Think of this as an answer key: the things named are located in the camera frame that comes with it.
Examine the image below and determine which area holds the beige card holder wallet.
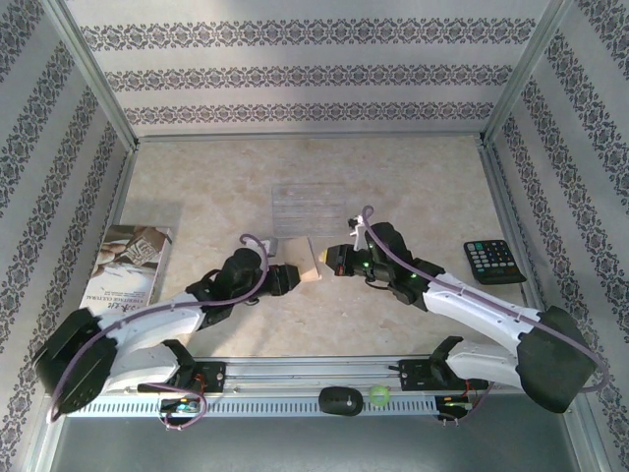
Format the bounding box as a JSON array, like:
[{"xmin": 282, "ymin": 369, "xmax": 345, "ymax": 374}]
[{"xmin": 286, "ymin": 235, "xmax": 324, "ymax": 285}]

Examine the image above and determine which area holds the clear acrylic card stand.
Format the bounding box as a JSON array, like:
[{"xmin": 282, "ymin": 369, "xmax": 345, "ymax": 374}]
[{"xmin": 270, "ymin": 182, "xmax": 351, "ymax": 238}]

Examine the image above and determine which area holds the illustrated paperback book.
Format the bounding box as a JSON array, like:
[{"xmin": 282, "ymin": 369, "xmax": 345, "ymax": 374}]
[{"xmin": 81, "ymin": 224, "xmax": 176, "ymax": 316}]

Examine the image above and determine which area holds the black computer mouse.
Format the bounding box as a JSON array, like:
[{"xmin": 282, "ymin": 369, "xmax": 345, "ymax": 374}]
[{"xmin": 317, "ymin": 386, "xmax": 365, "ymax": 418}]

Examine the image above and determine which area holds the small circuit board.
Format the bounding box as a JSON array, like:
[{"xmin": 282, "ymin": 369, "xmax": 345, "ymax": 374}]
[
  {"xmin": 438, "ymin": 395, "xmax": 476, "ymax": 412},
  {"xmin": 159, "ymin": 396, "xmax": 205, "ymax": 417}
]

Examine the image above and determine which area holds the black remote control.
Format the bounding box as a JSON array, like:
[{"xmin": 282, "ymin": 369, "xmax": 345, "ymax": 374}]
[{"xmin": 463, "ymin": 239, "xmax": 528, "ymax": 285}]

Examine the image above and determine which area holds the grey metal front panel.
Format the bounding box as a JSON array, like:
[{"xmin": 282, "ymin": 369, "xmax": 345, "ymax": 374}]
[{"xmin": 48, "ymin": 417, "xmax": 579, "ymax": 472}]

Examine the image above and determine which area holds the aluminium mounting rail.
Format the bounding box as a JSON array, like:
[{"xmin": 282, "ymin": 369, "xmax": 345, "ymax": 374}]
[{"xmin": 125, "ymin": 356, "xmax": 492, "ymax": 394}]

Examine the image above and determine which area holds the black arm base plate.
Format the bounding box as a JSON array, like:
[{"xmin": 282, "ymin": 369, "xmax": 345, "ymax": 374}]
[
  {"xmin": 164, "ymin": 361, "xmax": 228, "ymax": 394},
  {"xmin": 398, "ymin": 358, "xmax": 487, "ymax": 392}
]

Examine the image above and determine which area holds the aluminium frame back bar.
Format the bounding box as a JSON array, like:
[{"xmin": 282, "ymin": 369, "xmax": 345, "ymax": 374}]
[{"xmin": 132, "ymin": 131, "xmax": 487, "ymax": 145}]

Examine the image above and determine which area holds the perforated metal cable tray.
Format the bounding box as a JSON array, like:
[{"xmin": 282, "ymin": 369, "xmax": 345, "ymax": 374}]
[{"xmin": 68, "ymin": 396, "xmax": 438, "ymax": 419}]

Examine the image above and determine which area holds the aluminium frame side rail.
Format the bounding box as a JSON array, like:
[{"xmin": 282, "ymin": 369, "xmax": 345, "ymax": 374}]
[
  {"xmin": 73, "ymin": 142, "xmax": 142, "ymax": 316},
  {"xmin": 476, "ymin": 140, "xmax": 546, "ymax": 316}
]

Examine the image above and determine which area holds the short purple cable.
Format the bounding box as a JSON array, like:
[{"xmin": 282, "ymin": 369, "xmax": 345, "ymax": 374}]
[
  {"xmin": 454, "ymin": 378, "xmax": 495, "ymax": 427},
  {"xmin": 156, "ymin": 387, "xmax": 208, "ymax": 434}
]

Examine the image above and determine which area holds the aluminium frame post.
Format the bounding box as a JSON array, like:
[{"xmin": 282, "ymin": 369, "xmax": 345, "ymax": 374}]
[
  {"xmin": 46, "ymin": 0, "xmax": 142, "ymax": 151},
  {"xmin": 481, "ymin": 0, "xmax": 579, "ymax": 148}
]

